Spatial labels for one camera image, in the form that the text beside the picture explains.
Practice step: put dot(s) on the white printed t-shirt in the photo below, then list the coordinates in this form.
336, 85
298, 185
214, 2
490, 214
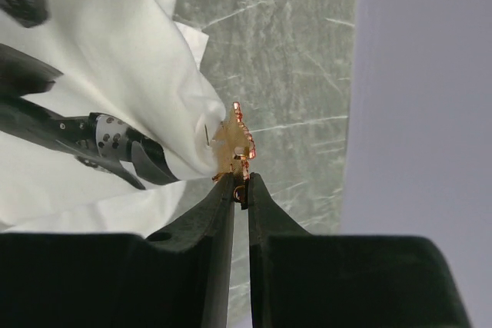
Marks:
105, 115

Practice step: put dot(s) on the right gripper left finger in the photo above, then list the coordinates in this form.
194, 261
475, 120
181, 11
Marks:
177, 277

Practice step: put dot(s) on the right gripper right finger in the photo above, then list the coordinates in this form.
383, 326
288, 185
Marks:
299, 279

